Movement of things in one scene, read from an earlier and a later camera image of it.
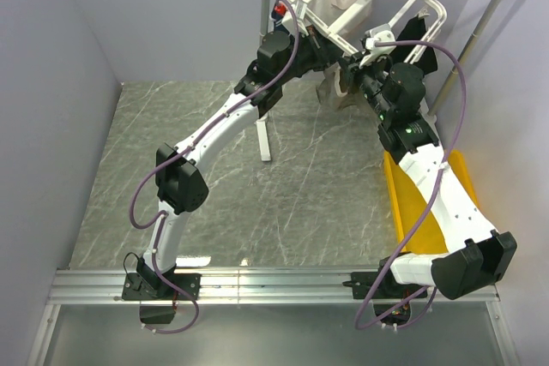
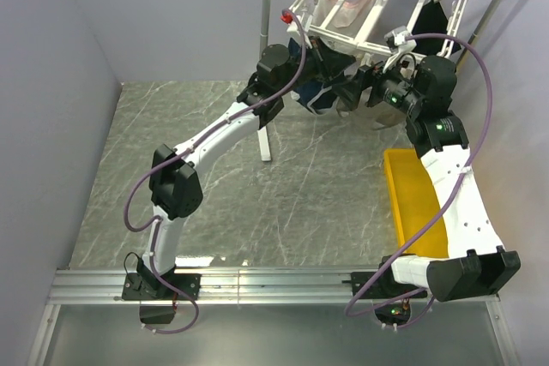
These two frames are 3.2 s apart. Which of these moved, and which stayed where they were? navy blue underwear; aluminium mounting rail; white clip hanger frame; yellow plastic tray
Moved: navy blue underwear; white clip hanger frame
Stayed: yellow plastic tray; aluminium mounting rail
